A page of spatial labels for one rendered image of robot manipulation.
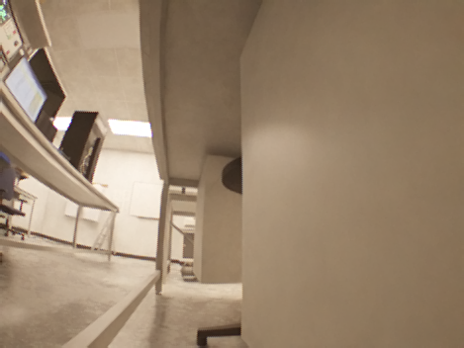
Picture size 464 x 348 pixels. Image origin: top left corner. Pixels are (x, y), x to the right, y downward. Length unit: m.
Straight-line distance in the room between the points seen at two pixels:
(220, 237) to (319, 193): 0.78
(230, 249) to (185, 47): 0.81
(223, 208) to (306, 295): 0.79
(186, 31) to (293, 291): 0.61
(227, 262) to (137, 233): 4.23
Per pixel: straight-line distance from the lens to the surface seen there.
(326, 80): 0.17
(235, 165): 0.59
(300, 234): 0.17
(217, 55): 0.64
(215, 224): 0.90
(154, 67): 0.62
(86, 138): 2.77
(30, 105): 1.88
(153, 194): 5.12
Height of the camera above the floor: 0.34
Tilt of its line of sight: 23 degrees up
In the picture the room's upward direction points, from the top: 1 degrees clockwise
